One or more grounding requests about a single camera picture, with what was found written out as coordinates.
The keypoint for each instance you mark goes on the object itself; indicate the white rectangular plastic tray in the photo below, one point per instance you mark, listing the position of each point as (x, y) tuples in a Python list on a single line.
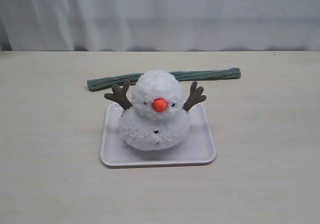
[(197, 149)]

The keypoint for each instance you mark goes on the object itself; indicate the white plush snowman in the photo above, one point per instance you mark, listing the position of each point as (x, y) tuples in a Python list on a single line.
[(157, 116)]

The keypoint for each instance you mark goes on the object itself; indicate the green knitted scarf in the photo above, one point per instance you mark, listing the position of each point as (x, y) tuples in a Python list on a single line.
[(107, 82)]

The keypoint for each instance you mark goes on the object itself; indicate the white backdrop curtain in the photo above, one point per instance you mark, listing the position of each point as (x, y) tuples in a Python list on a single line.
[(159, 25)]

